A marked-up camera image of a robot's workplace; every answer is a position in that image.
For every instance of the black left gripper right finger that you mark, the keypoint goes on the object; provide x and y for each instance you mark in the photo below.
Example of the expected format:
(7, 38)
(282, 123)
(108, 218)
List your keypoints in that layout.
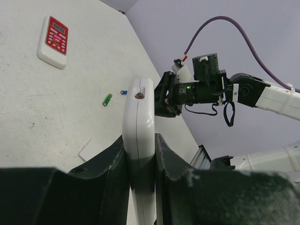
(188, 196)

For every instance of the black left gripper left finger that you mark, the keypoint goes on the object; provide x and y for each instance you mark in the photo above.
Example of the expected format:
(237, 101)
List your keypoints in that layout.
(94, 193)

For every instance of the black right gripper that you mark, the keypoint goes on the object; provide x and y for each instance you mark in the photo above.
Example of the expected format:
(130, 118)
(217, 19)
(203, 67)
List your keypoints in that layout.
(210, 86)

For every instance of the grey white remote control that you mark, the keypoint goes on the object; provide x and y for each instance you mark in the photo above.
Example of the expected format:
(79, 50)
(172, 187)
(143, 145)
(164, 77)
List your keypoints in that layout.
(138, 133)

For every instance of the blue battery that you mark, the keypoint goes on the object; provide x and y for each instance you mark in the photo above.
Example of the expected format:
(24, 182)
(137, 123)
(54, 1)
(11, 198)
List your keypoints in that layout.
(123, 92)

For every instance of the red white remote control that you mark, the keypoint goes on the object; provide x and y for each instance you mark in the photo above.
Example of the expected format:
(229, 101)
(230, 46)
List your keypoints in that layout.
(53, 42)

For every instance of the small white battery cover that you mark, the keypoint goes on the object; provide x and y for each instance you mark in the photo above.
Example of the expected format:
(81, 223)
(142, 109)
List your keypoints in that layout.
(90, 150)

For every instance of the green battery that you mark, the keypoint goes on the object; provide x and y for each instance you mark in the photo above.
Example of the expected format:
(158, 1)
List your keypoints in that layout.
(107, 99)

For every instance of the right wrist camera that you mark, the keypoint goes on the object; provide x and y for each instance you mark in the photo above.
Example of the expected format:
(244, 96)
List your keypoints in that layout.
(180, 69)

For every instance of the aluminium table frame rail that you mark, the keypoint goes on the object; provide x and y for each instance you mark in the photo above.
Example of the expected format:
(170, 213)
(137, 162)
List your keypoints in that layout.
(201, 159)

